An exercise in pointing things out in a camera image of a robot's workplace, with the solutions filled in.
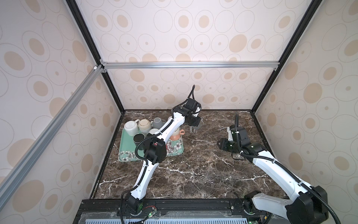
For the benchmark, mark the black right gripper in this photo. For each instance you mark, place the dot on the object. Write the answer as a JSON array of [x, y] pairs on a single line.
[[223, 145]]

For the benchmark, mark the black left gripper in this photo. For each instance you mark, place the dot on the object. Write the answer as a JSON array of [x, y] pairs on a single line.
[[197, 119]]

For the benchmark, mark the large grey mug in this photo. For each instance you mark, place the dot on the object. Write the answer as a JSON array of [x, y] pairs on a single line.
[[193, 129]]

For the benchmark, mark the black mug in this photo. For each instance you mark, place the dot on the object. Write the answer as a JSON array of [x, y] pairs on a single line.
[[138, 138]]

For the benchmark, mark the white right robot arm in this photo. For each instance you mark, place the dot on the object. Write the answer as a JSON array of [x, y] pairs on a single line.
[[306, 204]]

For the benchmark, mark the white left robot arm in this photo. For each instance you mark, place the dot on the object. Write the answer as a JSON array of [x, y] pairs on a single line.
[[152, 150]]

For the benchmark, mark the cream and peach mug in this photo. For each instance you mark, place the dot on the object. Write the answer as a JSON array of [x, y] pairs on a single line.
[[177, 134]]

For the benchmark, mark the small grey mug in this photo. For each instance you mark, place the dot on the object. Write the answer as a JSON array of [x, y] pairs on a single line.
[[158, 123]]

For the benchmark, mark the cream speckled mug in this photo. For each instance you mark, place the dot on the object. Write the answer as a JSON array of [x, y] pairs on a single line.
[[145, 126]]

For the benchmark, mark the white ribbed mug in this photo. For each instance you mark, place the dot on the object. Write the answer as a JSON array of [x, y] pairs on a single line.
[[132, 127]]

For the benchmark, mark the green floral tray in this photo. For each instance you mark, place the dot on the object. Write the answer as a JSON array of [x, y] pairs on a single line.
[[127, 148]]

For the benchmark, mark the aluminium back rail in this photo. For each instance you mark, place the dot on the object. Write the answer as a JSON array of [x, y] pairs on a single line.
[[190, 65]]

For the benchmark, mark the aluminium rail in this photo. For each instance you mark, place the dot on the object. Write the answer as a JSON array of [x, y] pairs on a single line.
[[190, 65], [26, 163]]

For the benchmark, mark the black corner frame post left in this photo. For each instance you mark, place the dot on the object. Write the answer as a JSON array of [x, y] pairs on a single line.
[[79, 19]]

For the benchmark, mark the black corner frame post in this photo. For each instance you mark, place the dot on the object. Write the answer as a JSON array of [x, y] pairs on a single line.
[[79, 19], [299, 31]]

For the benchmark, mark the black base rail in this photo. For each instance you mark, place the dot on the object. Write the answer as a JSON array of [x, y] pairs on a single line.
[[172, 211]]

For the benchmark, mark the aluminium left rail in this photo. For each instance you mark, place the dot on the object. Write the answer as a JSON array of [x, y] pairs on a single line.
[[26, 163]]

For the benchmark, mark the black corner frame post right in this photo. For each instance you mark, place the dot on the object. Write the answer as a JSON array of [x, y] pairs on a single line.
[[299, 31]]

